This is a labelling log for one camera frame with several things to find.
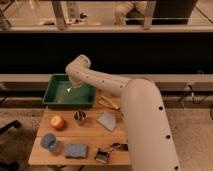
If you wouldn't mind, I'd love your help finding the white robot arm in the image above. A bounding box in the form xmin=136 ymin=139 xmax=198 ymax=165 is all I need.
xmin=65 ymin=55 xmax=181 ymax=171

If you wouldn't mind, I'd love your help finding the green plastic tray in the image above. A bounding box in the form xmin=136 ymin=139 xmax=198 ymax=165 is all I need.
xmin=43 ymin=74 xmax=96 ymax=108

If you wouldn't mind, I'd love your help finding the light blue cloth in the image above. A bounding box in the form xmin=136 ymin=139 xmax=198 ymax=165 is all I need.
xmin=97 ymin=112 xmax=117 ymax=131

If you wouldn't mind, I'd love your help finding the small metal cup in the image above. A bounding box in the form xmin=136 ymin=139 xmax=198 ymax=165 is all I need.
xmin=74 ymin=110 xmax=86 ymax=125

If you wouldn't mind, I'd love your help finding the small wooden table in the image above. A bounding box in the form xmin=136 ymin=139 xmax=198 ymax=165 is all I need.
xmin=29 ymin=90 xmax=127 ymax=166

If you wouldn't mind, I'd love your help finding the orange apple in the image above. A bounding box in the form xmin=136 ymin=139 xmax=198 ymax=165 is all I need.
xmin=50 ymin=115 xmax=65 ymax=130

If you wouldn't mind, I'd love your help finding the blue sponge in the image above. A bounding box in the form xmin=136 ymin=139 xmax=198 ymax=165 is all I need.
xmin=65 ymin=144 xmax=88 ymax=158

